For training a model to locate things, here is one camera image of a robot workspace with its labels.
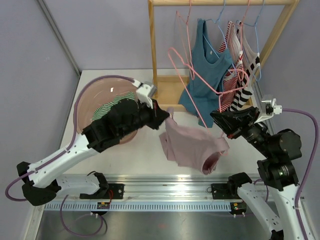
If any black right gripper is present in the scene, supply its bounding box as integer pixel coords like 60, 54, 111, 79
211, 105, 275, 158

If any teal blue tank top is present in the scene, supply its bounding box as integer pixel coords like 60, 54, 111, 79
178, 18, 233, 128

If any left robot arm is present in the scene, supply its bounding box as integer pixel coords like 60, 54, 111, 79
17, 98, 170, 206

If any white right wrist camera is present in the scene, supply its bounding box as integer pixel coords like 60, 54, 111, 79
255, 94, 283, 123

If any pink plastic basin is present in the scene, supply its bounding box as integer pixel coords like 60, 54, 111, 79
71, 75, 138, 144

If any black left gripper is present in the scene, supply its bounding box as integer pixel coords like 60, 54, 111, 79
119, 97, 170, 138

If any black mounting plate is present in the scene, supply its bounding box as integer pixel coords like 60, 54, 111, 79
79, 183, 125, 200
210, 182, 255, 200

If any blue wire hanger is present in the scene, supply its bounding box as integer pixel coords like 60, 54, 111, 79
206, 0, 237, 73
242, 0, 266, 82

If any red striped tank top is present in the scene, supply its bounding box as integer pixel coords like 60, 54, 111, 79
218, 25, 241, 112

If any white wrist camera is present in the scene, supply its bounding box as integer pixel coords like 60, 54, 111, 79
132, 79, 157, 109
255, 94, 283, 123

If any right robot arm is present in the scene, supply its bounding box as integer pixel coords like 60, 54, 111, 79
210, 103, 315, 240

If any green striped tank top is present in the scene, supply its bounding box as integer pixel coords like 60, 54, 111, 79
91, 91, 136, 121

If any wooden clothes rack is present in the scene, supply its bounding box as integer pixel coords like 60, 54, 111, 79
147, 0, 299, 112

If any black white striped tank top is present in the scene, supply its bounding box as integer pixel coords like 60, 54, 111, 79
229, 26, 261, 112

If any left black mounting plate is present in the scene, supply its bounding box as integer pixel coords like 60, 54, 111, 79
79, 183, 125, 200

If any slotted cable duct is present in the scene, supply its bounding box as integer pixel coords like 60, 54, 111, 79
44, 201, 231, 212

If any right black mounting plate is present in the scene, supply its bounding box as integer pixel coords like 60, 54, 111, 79
210, 182, 255, 200

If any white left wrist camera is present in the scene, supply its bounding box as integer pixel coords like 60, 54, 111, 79
132, 79, 157, 109

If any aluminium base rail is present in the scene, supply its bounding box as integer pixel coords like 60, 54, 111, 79
33, 173, 306, 203

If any mauve pink tank top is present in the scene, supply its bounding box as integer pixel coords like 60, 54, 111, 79
159, 107, 230, 175

